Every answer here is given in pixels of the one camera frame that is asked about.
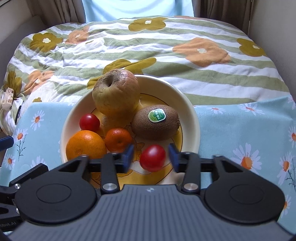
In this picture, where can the oblong red cherry tomato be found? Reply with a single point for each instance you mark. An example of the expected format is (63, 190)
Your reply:
(152, 158)

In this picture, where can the small mandarin orange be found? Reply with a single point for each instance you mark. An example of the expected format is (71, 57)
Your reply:
(118, 139)

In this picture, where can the small patterned cloth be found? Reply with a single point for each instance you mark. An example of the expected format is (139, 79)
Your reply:
(7, 98)

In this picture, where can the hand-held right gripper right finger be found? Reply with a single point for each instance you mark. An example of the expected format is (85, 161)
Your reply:
(173, 158)

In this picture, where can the wrinkled yellow apple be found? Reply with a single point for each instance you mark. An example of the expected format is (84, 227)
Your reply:
(115, 92)

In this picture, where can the blue daisy print tablecloth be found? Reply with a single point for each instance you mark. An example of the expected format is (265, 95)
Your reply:
(231, 132)

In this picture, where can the cream bowl with yellow inside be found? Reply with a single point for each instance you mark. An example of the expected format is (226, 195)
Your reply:
(180, 103)

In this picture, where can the light blue curtain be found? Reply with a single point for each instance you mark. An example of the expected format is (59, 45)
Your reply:
(134, 9)

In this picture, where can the striped flower print blanket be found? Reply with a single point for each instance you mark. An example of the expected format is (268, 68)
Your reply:
(150, 53)

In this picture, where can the brown curtain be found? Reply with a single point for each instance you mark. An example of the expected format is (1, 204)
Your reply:
(62, 10)
(222, 11)

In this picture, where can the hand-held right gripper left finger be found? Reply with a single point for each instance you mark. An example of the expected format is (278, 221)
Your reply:
(128, 158)

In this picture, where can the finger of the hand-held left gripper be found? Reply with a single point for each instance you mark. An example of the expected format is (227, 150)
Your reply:
(29, 174)
(6, 141)

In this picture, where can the large orange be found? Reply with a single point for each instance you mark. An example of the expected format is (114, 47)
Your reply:
(84, 143)

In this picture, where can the brown kiwi with green sticker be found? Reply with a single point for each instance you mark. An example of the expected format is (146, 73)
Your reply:
(148, 128)

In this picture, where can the round red cherry tomato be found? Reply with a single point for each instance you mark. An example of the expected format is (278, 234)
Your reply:
(89, 122)

